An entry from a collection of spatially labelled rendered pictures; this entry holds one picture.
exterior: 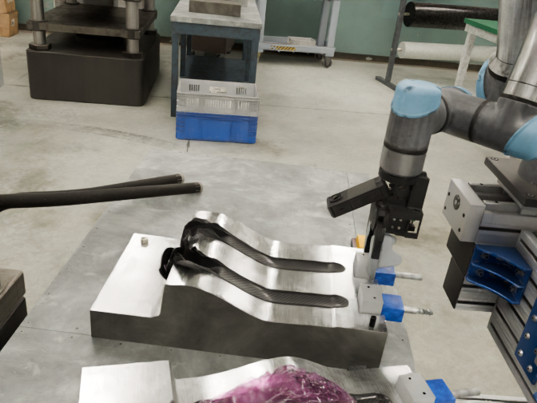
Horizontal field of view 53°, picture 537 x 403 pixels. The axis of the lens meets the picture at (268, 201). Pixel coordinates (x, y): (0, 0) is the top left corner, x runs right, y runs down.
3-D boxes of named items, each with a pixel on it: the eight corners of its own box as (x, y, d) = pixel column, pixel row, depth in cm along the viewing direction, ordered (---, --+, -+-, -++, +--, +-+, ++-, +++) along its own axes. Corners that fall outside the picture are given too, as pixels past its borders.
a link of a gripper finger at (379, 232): (379, 262, 97) (388, 214, 95) (371, 261, 97) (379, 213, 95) (375, 253, 101) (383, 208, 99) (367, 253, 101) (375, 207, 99)
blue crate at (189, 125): (253, 126, 443) (256, 101, 433) (256, 145, 406) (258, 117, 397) (178, 121, 437) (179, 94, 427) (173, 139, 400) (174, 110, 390)
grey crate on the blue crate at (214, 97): (256, 102, 434) (257, 83, 427) (258, 118, 397) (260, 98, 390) (179, 96, 427) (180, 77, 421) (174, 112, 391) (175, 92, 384)
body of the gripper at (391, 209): (416, 243, 97) (432, 182, 92) (368, 237, 97) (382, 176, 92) (409, 223, 104) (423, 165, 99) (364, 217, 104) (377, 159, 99)
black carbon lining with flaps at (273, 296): (343, 270, 108) (351, 229, 104) (348, 322, 94) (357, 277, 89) (170, 249, 109) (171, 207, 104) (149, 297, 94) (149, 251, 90)
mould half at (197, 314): (364, 285, 116) (375, 231, 110) (377, 373, 93) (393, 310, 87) (134, 257, 117) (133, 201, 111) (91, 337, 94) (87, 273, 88)
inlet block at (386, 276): (415, 281, 108) (422, 258, 106) (420, 297, 104) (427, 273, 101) (351, 273, 108) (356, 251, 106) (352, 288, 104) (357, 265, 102)
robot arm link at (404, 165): (386, 152, 90) (380, 136, 97) (380, 177, 92) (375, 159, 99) (431, 157, 90) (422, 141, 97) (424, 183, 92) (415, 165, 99)
